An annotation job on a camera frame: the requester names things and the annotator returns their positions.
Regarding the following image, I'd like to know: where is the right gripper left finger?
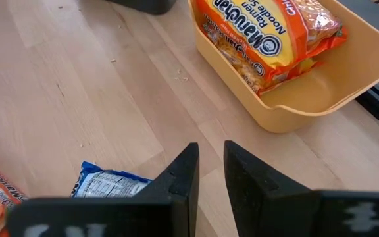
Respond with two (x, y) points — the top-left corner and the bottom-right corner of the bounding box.
(5, 142), (200, 237)

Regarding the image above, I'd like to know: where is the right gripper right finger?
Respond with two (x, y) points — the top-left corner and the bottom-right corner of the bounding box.
(223, 140), (379, 237)

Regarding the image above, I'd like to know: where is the blue Maruchan noodle packet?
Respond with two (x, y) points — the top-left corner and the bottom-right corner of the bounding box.
(70, 160), (153, 198)

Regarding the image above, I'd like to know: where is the yellow plastic bin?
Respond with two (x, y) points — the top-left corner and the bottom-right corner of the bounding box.
(188, 0), (379, 134)

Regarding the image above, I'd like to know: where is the grey plastic bin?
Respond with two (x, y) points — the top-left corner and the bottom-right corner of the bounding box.
(105, 0), (178, 16)

